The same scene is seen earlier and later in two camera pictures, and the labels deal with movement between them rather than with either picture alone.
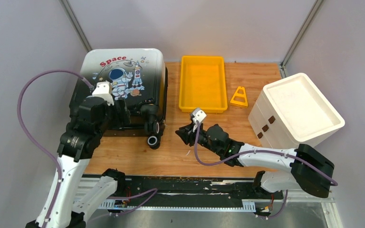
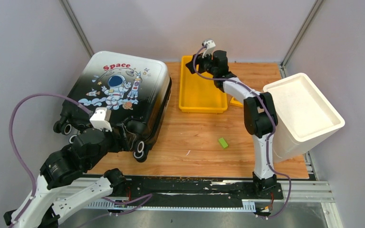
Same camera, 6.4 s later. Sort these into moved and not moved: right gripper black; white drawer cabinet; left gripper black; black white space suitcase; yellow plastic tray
Moved: black white space suitcase; left gripper black; right gripper black
Not moved: yellow plastic tray; white drawer cabinet
